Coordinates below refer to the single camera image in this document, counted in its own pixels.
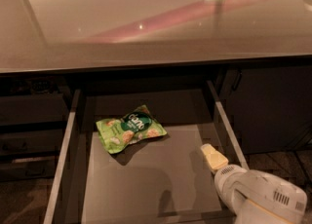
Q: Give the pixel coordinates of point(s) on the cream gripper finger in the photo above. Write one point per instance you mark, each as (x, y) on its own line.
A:
(215, 160)

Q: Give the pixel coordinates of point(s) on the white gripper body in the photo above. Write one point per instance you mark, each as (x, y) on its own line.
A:
(226, 179)

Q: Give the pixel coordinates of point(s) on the grey drawer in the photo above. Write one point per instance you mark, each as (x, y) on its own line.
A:
(30, 142)
(157, 181)
(28, 168)
(28, 109)

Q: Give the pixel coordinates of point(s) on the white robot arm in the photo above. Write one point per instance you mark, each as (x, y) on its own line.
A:
(254, 196)

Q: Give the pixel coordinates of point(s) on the grey cabinet door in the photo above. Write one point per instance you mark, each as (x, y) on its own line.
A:
(270, 108)

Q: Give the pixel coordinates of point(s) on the green snack bag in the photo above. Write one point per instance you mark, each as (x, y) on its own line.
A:
(117, 134)

